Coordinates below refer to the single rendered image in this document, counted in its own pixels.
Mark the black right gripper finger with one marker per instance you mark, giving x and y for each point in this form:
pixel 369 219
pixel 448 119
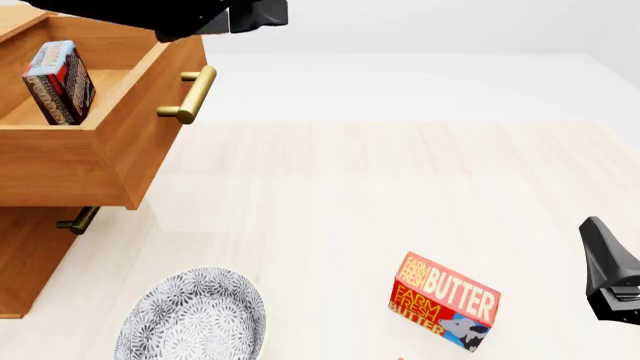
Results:
pixel 607 255

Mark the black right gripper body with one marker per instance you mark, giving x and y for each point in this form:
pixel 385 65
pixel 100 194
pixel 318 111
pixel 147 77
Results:
pixel 620 307

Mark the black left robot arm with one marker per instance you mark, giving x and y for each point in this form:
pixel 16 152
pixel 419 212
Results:
pixel 150 15

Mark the wooden drawer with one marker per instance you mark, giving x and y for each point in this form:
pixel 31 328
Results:
pixel 60 168

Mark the chocolate pudding box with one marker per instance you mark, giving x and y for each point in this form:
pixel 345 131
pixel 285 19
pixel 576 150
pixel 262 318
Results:
pixel 62 84

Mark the wooden cabinet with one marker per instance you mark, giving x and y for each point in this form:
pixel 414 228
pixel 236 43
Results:
pixel 30 262

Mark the red butter box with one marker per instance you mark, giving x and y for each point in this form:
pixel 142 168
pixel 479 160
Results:
pixel 450 300

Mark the blue-white patterned bowl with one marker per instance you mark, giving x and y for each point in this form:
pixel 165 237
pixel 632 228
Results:
pixel 195 318

